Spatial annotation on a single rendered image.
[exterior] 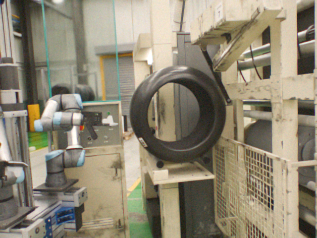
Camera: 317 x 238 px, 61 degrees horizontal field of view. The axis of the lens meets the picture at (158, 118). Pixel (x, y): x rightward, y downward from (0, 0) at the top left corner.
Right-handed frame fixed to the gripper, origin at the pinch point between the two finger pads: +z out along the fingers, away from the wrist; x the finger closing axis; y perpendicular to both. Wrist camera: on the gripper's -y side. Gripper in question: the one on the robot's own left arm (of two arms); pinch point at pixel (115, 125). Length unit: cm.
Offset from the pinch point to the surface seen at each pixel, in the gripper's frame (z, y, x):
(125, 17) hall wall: 20, 353, 977
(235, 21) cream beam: 55, 57, -35
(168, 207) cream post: 42, -61, 26
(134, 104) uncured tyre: 10.1, 12.9, -9.5
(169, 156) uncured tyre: 31.4, -15.8, -11.8
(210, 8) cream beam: 48, 68, -18
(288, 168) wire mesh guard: 72, -9, -61
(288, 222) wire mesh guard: 75, -32, -61
